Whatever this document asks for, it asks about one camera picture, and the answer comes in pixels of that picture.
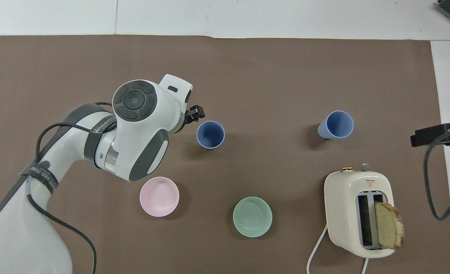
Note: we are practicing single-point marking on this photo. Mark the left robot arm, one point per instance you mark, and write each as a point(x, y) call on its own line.
point(145, 148)

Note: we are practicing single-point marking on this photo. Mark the pink bowl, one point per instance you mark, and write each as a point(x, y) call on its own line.
point(159, 196)

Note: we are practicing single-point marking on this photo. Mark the green bowl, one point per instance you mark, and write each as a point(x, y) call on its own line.
point(252, 217)

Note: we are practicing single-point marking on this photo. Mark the blue cup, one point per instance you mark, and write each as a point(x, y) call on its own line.
point(339, 124)
point(210, 134)

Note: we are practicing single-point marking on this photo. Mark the cream toaster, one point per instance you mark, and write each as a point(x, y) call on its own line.
point(343, 213)

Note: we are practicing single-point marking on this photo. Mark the slice of bread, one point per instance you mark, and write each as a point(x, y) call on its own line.
point(388, 226)

